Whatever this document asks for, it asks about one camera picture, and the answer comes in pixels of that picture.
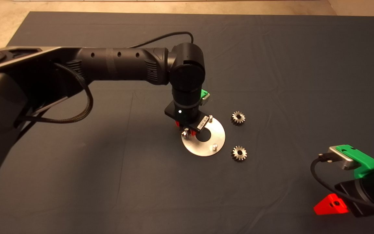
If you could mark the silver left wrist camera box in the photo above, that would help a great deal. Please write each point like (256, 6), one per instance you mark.
(205, 99)

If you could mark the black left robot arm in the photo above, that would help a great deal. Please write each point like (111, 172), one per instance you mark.
(118, 63)

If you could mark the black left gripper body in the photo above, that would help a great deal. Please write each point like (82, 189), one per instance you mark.
(185, 115)

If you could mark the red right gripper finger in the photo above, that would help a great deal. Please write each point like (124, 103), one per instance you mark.
(331, 205)

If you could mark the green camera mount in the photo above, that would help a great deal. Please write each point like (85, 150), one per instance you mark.
(367, 164)
(204, 93)

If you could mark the small steel planetary gear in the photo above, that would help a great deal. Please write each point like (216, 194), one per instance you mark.
(235, 121)
(235, 156)
(185, 133)

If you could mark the green right camera mount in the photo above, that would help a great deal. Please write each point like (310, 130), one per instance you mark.
(367, 164)

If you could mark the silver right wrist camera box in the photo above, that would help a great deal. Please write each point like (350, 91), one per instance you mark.
(344, 159)

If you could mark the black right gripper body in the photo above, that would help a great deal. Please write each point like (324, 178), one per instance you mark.
(362, 193)

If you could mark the green left camera mount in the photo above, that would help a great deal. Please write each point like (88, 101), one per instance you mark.
(204, 93)

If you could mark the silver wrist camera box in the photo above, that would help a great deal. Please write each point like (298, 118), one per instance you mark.
(205, 99)
(344, 159)

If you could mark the round metal carrier plate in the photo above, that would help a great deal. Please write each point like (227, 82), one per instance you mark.
(206, 148)

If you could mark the dark grey table cloth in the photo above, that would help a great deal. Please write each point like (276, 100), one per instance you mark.
(271, 65)

